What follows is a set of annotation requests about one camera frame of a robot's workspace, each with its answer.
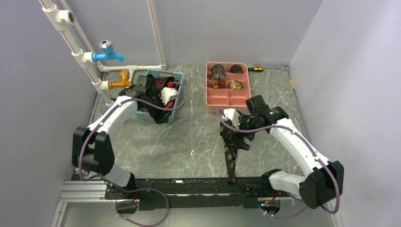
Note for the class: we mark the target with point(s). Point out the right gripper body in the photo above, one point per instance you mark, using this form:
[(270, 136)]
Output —
[(247, 122)]

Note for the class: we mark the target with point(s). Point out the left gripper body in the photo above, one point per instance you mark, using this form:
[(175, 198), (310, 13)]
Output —
[(149, 97)]

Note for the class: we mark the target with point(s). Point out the black floral gold tie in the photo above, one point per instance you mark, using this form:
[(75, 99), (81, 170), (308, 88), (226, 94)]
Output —
[(233, 141)]

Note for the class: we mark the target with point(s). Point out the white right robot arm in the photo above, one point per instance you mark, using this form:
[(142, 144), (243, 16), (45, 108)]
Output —
[(321, 181)]

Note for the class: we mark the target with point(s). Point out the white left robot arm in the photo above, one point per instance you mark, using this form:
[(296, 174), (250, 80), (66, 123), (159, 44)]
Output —
[(92, 150)]

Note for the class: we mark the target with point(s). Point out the pile of patterned ties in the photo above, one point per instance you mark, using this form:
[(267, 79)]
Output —
[(160, 116)]

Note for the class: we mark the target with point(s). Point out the blue perforated plastic basket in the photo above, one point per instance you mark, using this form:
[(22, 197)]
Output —
[(160, 73)]

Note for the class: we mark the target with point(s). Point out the orange tap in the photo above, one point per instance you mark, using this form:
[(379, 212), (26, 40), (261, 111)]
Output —
[(124, 82)]

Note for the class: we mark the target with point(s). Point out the rolled tie gold floral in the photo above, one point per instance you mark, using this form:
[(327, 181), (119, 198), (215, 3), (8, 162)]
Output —
[(235, 84)]

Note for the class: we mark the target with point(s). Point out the pink compartment tray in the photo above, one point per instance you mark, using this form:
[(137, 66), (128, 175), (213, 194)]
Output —
[(219, 99)]

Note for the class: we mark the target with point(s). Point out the blue tap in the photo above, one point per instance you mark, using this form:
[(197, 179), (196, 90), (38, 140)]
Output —
[(108, 52)]

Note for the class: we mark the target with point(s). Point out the rolled tie red gold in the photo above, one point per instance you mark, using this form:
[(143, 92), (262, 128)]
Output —
[(217, 84)]

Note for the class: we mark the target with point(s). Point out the yellow black screwdriver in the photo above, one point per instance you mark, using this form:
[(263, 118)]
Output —
[(255, 69)]

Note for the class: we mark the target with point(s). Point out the rolled tie dark red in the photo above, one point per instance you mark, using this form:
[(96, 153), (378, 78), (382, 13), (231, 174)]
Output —
[(237, 68)]

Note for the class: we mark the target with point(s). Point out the rolled tie dark blue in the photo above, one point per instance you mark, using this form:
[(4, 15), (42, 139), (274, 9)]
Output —
[(218, 72)]

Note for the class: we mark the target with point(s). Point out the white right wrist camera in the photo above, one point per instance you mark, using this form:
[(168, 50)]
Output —
[(230, 118)]

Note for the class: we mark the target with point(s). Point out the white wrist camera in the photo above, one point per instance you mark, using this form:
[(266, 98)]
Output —
[(230, 118), (168, 94)]

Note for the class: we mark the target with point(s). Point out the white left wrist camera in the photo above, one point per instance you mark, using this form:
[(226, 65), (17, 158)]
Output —
[(168, 94)]

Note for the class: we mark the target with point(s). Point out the white PVC pipe frame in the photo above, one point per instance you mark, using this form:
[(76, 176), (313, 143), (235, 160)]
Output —
[(65, 22)]

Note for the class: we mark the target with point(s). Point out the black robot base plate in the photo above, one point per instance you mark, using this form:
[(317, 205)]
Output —
[(215, 192)]

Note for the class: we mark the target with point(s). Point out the aluminium rail frame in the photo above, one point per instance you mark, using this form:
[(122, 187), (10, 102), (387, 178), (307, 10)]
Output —
[(80, 192)]

